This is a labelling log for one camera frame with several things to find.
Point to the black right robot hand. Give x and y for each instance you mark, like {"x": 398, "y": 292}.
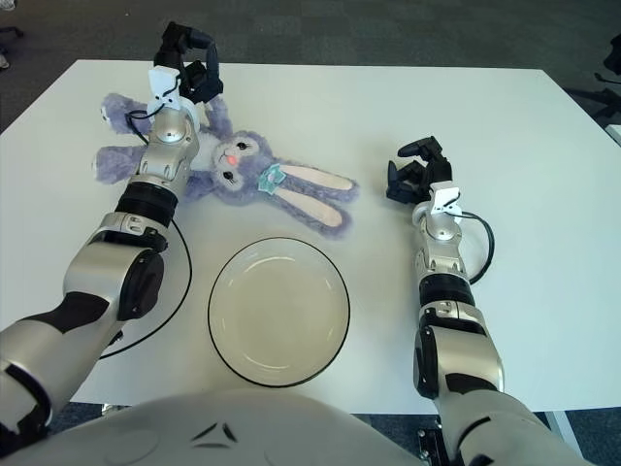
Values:
{"x": 439, "y": 167}

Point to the black office chair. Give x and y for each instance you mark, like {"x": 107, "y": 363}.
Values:
{"x": 612, "y": 63}

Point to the purple plush bunny doll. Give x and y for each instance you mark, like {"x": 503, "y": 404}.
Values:
{"x": 242, "y": 165}

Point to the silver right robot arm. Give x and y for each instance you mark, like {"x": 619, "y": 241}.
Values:
{"x": 439, "y": 228}

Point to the white table leg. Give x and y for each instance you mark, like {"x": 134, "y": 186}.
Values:
{"x": 560, "y": 429}

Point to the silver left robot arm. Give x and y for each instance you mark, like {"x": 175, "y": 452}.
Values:
{"x": 165, "y": 150}

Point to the white plate with black rim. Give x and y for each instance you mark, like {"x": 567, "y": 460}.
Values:
{"x": 279, "y": 310}

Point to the silver robot torso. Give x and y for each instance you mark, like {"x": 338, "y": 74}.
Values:
{"x": 218, "y": 437}

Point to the black chair wheel base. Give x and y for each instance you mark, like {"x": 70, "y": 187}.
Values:
{"x": 9, "y": 32}

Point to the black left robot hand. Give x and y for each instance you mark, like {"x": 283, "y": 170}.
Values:
{"x": 206, "y": 82}

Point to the white neighbouring table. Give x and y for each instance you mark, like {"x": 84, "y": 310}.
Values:
{"x": 615, "y": 135}

